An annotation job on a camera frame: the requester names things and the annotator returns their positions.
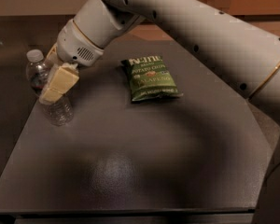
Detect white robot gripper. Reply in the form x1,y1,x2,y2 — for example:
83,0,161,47
39,20,104,105

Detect clear plastic water bottle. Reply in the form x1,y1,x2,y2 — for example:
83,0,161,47
26,49,74,126

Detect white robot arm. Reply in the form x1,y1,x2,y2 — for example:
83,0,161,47
48,0,280,224

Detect green jalapeno chips bag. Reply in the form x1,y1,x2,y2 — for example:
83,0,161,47
121,55,182,102

